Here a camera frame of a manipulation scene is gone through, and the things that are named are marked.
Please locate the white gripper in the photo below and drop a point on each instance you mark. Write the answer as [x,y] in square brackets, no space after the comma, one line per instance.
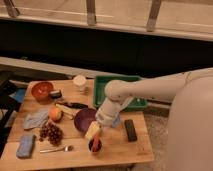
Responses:
[105,118]

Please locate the orange red pepper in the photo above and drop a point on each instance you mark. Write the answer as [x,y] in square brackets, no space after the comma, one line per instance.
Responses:
[95,143]

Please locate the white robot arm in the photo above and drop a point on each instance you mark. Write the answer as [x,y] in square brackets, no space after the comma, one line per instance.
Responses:
[120,93]

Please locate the purple bowl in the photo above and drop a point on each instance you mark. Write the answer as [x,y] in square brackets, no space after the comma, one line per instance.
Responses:
[83,119]

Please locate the orange red bowl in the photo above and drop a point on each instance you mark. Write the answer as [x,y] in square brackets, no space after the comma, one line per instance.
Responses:
[40,91]

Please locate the small blue cup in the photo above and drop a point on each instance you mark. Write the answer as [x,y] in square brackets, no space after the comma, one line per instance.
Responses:
[116,122]

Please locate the wooden spatula stick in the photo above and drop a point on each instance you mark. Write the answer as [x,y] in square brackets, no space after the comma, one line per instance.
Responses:
[67,111]

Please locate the black remote bar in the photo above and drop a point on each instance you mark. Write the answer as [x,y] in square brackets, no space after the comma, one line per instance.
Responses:
[130,130]

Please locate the red yellow apple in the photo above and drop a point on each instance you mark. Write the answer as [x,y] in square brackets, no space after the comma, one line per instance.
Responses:
[55,114]

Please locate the bunch of red grapes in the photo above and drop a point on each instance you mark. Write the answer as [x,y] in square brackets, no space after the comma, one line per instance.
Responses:
[52,133]

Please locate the white plastic cup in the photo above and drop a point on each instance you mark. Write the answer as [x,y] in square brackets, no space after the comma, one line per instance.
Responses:
[80,82]

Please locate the small dark can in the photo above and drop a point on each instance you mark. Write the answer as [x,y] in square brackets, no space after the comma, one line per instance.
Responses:
[55,94]

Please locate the grey cloth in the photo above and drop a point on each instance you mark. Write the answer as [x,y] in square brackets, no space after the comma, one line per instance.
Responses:
[36,119]

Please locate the blue sponge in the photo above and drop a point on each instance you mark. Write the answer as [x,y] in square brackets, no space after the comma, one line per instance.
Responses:
[26,146]

